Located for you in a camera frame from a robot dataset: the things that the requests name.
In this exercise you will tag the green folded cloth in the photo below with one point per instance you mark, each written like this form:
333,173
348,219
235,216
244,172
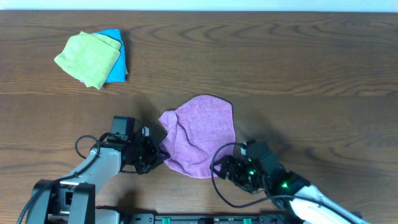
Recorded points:
89,58

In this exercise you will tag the purple cloth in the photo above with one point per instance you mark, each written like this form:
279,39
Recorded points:
195,131

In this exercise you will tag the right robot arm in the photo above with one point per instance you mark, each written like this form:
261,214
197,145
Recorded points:
285,189

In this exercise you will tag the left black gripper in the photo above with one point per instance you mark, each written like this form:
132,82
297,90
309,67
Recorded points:
157,158

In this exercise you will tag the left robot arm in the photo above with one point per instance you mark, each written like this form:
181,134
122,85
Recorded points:
72,197

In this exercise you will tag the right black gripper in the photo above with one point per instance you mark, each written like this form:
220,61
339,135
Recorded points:
237,164

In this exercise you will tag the blue folded cloth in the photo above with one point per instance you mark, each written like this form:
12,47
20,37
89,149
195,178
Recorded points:
119,71

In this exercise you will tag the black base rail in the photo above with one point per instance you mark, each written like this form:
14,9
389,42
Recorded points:
265,218

